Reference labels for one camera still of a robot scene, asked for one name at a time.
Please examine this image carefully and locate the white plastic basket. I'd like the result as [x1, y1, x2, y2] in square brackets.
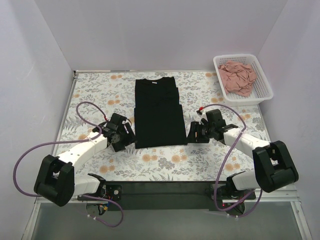
[213, 53, 274, 106]

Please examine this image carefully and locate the pink t shirt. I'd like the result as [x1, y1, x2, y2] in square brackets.
[218, 60, 258, 97]

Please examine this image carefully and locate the floral tablecloth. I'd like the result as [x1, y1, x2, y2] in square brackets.
[55, 71, 270, 181]

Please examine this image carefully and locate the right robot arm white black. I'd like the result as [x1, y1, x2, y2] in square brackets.
[187, 109, 299, 197]

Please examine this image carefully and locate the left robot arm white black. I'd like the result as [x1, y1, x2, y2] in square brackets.
[34, 113, 136, 207]

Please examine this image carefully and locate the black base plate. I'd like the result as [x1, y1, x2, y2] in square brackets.
[77, 181, 256, 212]

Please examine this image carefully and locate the aluminium frame rail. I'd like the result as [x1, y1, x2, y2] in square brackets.
[23, 182, 312, 240]

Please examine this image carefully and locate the black t shirt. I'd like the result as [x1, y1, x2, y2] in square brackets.
[134, 77, 187, 149]

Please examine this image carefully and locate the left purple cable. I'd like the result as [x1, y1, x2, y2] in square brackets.
[12, 101, 125, 228]

